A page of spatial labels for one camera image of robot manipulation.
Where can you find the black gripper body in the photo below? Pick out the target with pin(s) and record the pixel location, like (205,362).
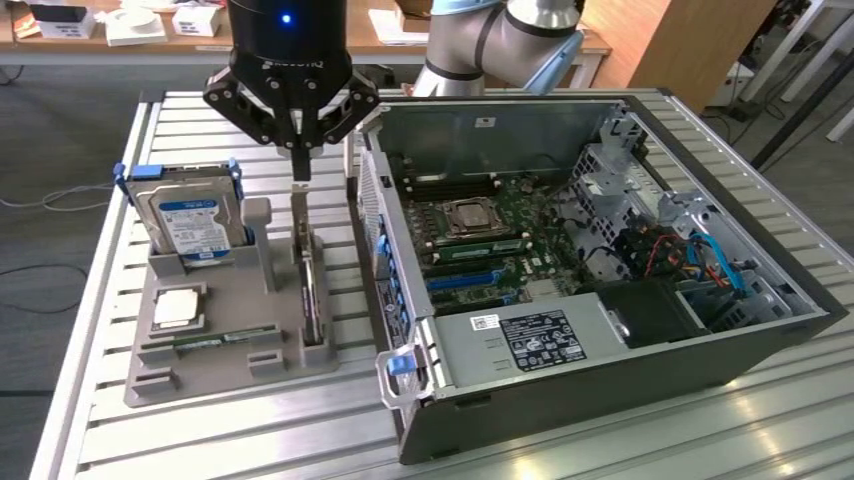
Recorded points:
(289,50)

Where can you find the green graphics card black fan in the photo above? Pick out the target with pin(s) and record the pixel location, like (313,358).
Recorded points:
(301,215)

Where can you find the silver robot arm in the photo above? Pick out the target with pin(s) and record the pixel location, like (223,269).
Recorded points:
(460,40)

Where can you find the white printed box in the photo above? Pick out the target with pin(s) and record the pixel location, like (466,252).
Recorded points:
(196,25)

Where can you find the white paper stack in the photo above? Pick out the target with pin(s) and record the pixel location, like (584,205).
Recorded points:
(393,30)

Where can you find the brown cardboard box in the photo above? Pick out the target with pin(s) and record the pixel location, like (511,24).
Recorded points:
(409,20)

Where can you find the white round-topped box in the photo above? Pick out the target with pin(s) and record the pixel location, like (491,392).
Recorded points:
(136,32)

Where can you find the blue slot latch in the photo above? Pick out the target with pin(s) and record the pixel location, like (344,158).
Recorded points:
(383,250)
(404,317)
(399,299)

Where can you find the metal CPU socket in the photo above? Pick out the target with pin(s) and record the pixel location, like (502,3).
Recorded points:
(476,217)

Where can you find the wooden desk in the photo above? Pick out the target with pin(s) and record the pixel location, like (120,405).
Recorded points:
(67,44)

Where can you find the white open box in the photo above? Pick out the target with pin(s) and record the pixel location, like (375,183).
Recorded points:
(63,30)

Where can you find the green RAM stick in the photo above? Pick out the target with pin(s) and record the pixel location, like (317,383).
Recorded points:
(200,342)
(480,250)

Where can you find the long black expansion slot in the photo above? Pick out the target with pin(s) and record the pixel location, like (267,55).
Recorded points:
(474,301)
(460,268)

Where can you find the brown book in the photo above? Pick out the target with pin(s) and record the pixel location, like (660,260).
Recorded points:
(22,25)

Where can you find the green motherboard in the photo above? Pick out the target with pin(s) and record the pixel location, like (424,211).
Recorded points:
(534,235)

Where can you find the grey plastic parts rack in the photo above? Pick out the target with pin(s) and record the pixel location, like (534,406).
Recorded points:
(227,300)

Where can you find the blue expansion slot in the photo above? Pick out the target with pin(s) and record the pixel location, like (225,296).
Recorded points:
(460,282)

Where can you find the silver CPU chip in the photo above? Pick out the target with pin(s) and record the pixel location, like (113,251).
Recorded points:
(175,309)

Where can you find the grey power supply unit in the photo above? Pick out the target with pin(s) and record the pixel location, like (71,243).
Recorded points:
(467,350)

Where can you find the wooden cabinet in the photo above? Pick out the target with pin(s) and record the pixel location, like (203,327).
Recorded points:
(680,45)

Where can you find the blue case release latch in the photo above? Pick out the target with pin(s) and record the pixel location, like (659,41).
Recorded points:
(400,365)

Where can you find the white box with red dot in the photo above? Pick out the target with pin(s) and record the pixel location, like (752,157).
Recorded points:
(730,90)

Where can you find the black slanted pole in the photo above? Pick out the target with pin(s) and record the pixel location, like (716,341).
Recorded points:
(800,111)

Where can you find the black open PC case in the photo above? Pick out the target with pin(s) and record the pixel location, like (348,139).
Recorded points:
(600,400)

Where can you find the hard disk in blue bracket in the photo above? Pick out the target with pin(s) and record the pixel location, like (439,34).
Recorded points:
(193,220)

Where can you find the white desk frame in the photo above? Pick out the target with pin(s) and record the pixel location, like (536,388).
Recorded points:
(840,120)

